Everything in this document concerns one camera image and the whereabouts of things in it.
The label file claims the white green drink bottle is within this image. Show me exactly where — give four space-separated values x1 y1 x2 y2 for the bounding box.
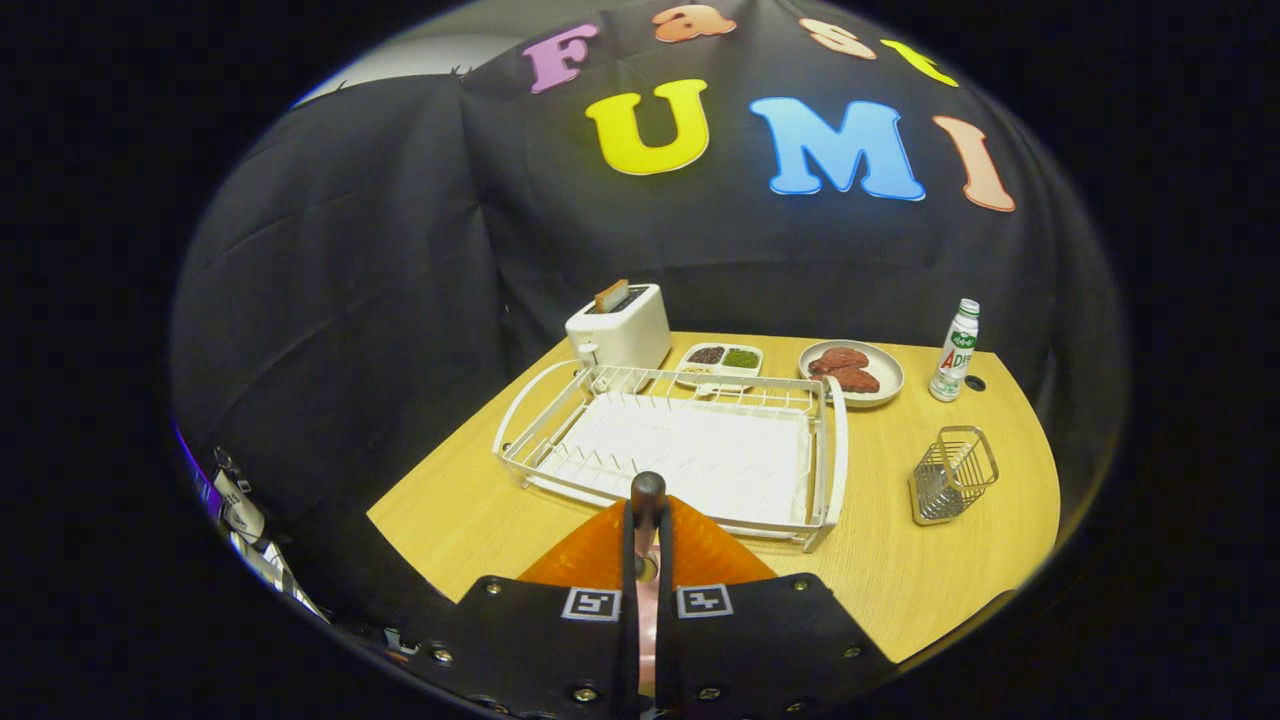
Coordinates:
929 298 981 403

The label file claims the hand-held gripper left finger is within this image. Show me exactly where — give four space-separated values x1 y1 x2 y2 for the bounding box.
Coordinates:
425 497 641 720

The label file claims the white tagged cable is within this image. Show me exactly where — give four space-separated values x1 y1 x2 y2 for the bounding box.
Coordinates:
205 445 331 623

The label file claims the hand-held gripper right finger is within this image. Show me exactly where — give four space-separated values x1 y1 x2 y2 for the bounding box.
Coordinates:
655 495 896 719

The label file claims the pink plate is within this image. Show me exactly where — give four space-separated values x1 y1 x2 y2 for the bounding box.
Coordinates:
636 585 661 696

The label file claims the white toaster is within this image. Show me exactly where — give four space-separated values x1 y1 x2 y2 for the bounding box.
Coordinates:
565 283 672 371

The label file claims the white drain tray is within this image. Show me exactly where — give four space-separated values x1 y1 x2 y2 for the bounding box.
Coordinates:
530 392 813 528

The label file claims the white divided snack tray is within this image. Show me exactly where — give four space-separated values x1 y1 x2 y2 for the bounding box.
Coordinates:
675 343 764 392

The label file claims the white wire dish rack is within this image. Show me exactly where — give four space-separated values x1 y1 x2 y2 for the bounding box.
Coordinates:
492 360 850 554

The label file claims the metal wire basket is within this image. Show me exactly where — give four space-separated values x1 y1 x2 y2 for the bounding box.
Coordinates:
908 425 1000 527

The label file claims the beige plate with meat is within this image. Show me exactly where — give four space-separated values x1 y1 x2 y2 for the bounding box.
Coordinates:
798 340 906 409

